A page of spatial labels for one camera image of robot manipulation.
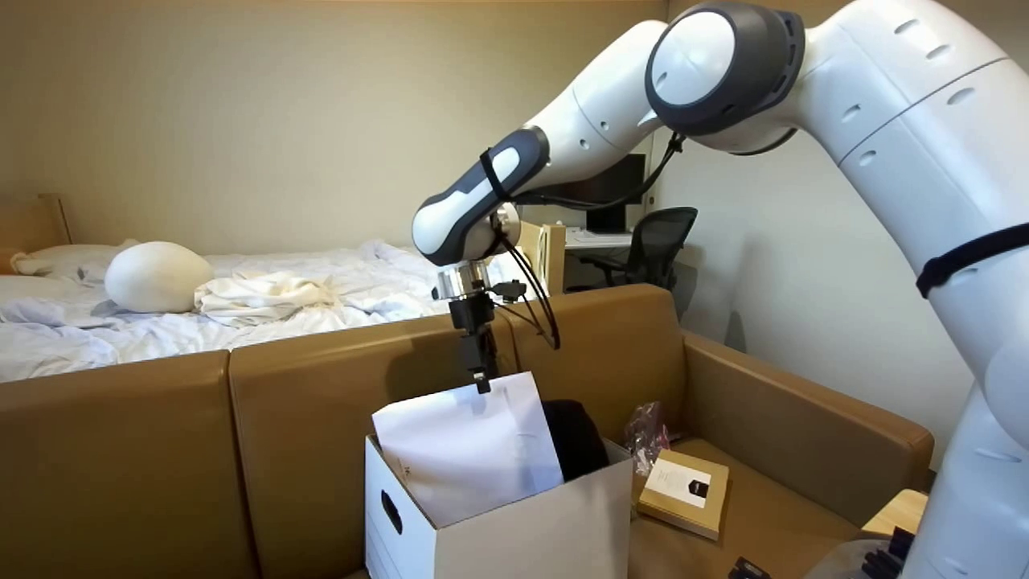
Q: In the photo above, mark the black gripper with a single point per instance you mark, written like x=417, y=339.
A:
x=470, y=296

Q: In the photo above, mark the white paper sheet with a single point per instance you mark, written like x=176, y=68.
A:
x=468, y=451

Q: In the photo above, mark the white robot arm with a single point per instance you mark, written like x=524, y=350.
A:
x=858, y=128

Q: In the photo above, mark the white cardboard storage box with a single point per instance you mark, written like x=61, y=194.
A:
x=536, y=534

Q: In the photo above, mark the black garment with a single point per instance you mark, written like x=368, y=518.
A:
x=576, y=437

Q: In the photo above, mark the white desk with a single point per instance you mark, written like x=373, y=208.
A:
x=597, y=240

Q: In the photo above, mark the crinkled clear plastic bag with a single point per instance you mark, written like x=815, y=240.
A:
x=647, y=436

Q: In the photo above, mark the black office chair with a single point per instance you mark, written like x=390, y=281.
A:
x=655, y=241

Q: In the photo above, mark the black computer monitor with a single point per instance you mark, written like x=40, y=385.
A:
x=611, y=194

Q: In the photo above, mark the white rumpled bedding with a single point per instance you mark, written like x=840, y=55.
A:
x=277, y=295

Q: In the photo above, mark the small brown labelled carton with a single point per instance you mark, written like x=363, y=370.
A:
x=687, y=489

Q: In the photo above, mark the round white pillow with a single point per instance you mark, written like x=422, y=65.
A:
x=155, y=278

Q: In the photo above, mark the flat white pillow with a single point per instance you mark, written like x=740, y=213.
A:
x=64, y=262

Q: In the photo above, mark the light wooden robot table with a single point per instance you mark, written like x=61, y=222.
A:
x=899, y=513

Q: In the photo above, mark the wooden bed frame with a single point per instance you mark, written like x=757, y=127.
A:
x=546, y=254

